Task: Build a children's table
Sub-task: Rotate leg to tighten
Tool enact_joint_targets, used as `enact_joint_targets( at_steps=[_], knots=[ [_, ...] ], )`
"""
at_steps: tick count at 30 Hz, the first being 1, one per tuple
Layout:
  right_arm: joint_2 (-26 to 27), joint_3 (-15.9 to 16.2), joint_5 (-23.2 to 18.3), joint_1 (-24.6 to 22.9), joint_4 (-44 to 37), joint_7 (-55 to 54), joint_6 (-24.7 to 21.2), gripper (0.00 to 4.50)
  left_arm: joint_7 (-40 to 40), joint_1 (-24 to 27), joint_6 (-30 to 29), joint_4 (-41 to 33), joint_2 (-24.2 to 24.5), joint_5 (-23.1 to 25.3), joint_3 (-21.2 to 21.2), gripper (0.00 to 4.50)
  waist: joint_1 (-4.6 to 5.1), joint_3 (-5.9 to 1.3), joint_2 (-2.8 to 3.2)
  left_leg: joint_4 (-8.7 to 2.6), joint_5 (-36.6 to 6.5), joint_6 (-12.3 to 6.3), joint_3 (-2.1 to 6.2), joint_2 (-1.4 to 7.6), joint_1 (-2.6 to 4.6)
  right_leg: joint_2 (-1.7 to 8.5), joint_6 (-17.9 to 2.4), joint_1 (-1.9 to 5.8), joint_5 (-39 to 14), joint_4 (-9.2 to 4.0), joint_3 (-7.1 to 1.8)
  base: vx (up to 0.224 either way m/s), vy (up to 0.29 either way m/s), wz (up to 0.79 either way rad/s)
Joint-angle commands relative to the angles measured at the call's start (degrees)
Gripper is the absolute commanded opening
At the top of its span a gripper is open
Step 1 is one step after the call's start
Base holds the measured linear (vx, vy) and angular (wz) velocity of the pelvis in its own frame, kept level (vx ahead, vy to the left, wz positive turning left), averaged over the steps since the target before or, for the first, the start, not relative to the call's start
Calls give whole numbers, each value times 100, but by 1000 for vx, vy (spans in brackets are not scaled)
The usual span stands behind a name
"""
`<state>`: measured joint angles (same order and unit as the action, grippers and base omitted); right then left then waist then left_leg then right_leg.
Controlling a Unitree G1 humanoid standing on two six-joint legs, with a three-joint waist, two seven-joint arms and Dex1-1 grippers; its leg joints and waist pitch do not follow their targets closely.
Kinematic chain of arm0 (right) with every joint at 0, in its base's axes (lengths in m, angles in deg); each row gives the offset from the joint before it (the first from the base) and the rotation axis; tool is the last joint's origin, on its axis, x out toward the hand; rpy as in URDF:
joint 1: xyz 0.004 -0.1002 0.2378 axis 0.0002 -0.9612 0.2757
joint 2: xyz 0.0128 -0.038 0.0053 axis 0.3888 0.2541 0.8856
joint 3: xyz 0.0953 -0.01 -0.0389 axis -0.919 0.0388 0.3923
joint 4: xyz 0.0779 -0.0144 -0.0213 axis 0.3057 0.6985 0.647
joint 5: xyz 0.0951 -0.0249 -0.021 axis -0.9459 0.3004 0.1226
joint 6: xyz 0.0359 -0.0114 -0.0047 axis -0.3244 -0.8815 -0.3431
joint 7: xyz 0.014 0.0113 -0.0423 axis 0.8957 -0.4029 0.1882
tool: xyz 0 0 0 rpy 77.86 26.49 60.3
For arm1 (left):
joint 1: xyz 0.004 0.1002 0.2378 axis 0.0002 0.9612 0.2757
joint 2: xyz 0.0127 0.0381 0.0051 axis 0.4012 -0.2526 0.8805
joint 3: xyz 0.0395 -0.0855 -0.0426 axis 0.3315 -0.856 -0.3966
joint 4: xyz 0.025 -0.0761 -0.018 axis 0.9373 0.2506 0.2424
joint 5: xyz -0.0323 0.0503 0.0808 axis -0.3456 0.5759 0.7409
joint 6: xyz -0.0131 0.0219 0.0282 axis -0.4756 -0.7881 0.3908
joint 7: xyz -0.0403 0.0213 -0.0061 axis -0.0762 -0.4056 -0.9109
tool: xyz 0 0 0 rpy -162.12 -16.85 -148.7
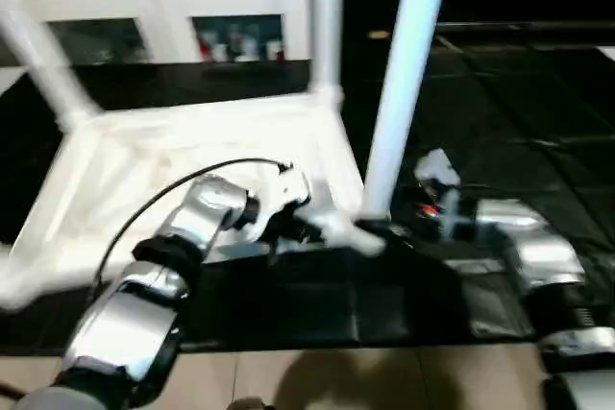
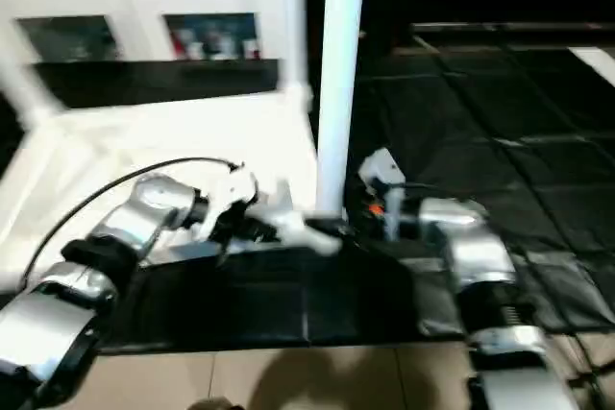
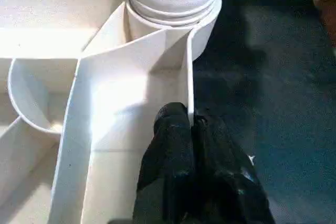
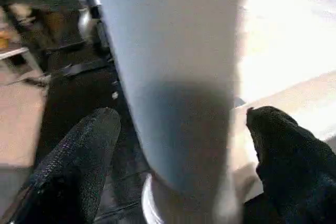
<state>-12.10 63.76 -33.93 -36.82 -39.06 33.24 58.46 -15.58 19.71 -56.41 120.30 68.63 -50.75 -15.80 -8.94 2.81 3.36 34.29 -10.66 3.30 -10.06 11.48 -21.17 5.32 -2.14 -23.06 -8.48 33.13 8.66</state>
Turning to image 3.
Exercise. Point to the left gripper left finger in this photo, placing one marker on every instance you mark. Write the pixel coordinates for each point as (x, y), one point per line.
(168, 171)

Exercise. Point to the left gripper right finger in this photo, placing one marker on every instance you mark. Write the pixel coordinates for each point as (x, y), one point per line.
(226, 187)

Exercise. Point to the white plastic table top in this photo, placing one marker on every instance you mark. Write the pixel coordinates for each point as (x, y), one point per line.
(63, 103)

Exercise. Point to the black work mat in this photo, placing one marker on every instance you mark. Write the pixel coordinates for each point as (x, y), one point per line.
(273, 103)

